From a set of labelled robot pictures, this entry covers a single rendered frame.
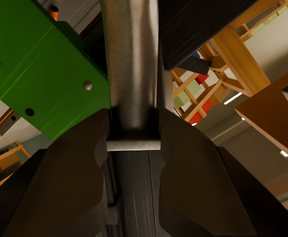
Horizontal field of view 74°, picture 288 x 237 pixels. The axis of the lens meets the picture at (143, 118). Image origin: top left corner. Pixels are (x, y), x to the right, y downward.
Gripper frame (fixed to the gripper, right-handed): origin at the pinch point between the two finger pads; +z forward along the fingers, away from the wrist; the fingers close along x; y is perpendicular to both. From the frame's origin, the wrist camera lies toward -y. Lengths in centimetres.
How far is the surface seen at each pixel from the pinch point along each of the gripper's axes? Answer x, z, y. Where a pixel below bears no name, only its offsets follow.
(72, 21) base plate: -22, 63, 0
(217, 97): 164, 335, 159
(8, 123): -25.3, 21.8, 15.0
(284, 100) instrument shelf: 41, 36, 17
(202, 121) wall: 317, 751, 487
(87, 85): -5.3, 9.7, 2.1
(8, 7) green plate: -11.9, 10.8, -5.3
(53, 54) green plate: -8.5, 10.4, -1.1
